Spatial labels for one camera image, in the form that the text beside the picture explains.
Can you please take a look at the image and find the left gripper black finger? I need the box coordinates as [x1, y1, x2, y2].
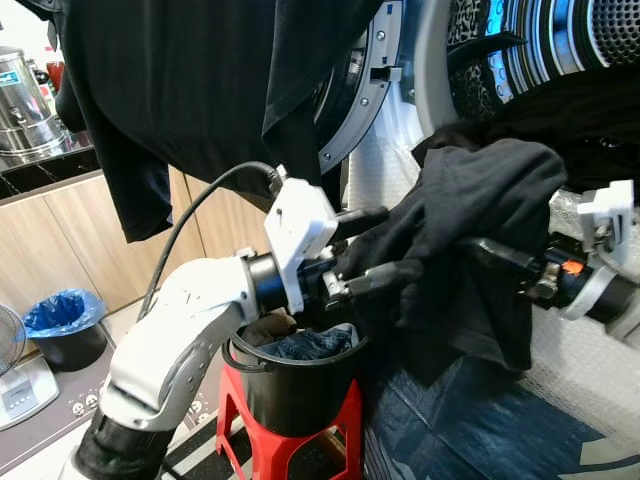
[345, 258, 427, 301]
[332, 205, 391, 241]

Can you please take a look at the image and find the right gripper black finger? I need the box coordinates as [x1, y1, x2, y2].
[464, 237, 543, 283]

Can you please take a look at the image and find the black garment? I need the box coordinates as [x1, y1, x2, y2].
[334, 134, 571, 387]

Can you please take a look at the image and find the round washing machine door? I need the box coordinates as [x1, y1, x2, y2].
[314, 0, 407, 177]

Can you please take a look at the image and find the black clothes pile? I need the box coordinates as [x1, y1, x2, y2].
[414, 64, 640, 193]

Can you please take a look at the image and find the steel washing machine drum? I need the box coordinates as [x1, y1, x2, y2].
[414, 0, 640, 141]

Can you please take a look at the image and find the blue denim garment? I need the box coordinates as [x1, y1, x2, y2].
[256, 324, 359, 363]

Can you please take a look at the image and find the brown garment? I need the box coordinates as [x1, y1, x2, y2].
[240, 308, 299, 349]

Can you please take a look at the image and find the black plastic bucket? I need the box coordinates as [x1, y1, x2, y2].
[221, 304, 367, 437]

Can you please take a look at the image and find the red plastic stool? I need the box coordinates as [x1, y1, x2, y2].
[214, 358, 367, 480]

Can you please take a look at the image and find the black hanging t-shirt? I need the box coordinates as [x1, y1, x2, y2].
[14, 0, 387, 243]

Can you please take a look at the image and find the wooden cabinet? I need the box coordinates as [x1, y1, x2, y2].
[0, 168, 273, 319]

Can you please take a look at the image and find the bin with blue bag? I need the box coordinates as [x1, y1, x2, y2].
[21, 289, 110, 374]

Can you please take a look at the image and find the stainless steel water urn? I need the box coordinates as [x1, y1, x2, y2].
[0, 45, 63, 167]

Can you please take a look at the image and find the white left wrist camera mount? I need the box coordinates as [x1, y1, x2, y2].
[262, 165, 341, 316]

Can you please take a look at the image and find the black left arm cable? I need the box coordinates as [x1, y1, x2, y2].
[138, 160, 287, 321]

